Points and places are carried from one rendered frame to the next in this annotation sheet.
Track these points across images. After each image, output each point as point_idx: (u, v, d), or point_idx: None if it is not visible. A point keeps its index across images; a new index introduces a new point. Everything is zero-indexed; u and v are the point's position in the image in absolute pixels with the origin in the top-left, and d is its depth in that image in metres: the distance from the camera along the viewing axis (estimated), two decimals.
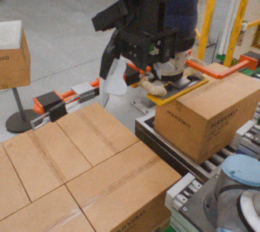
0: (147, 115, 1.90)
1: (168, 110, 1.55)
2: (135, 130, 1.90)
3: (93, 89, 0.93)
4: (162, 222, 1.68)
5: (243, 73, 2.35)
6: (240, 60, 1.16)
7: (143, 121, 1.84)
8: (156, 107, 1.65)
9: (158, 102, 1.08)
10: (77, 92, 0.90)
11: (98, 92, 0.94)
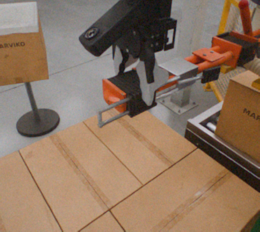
0: (201, 115, 1.50)
1: (245, 109, 1.15)
2: (186, 135, 1.50)
3: (197, 68, 0.55)
4: None
5: None
6: None
7: (198, 124, 1.44)
8: (223, 105, 1.25)
9: None
10: (174, 72, 0.52)
11: (209, 77, 0.55)
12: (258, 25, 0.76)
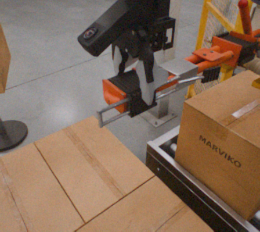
0: (163, 136, 1.36)
1: (201, 136, 1.01)
2: (147, 157, 1.36)
3: (197, 68, 0.55)
4: None
5: None
6: None
7: (158, 146, 1.30)
8: (180, 129, 1.10)
9: None
10: (174, 72, 0.52)
11: (209, 77, 0.55)
12: (258, 25, 0.76)
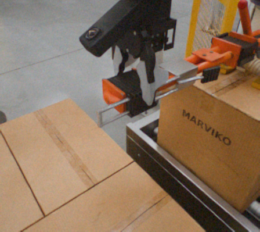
0: (146, 118, 1.18)
1: (184, 110, 0.83)
2: (127, 143, 1.18)
3: (197, 68, 0.55)
4: None
5: None
6: None
7: (139, 129, 1.12)
8: (161, 105, 0.93)
9: None
10: (173, 72, 0.52)
11: (209, 77, 0.55)
12: (257, 25, 0.76)
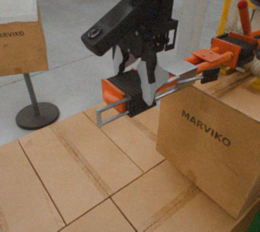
0: None
1: (184, 111, 0.83)
2: None
3: (197, 69, 0.55)
4: None
5: None
6: None
7: None
8: (161, 106, 0.93)
9: None
10: (173, 72, 0.52)
11: (209, 77, 0.54)
12: (257, 26, 0.76)
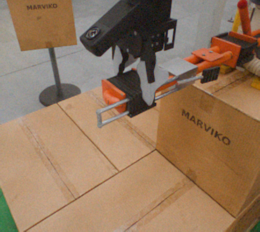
0: None
1: (184, 110, 0.83)
2: None
3: (197, 68, 0.55)
4: None
5: None
6: None
7: None
8: (161, 105, 0.93)
9: None
10: (173, 72, 0.52)
11: (208, 77, 0.55)
12: (257, 25, 0.76)
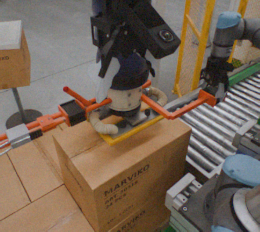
0: None
1: (65, 163, 1.21)
2: None
3: (28, 134, 0.86)
4: (162, 222, 1.68)
5: (243, 73, 2.35)
6: (200, 95, 1.08)
7: None
8: (57, 156, 1.31)
9: (108, 141, 1.00)
10: (8, 138, 0.84)
11: (35, 136, 0.87)
12: None
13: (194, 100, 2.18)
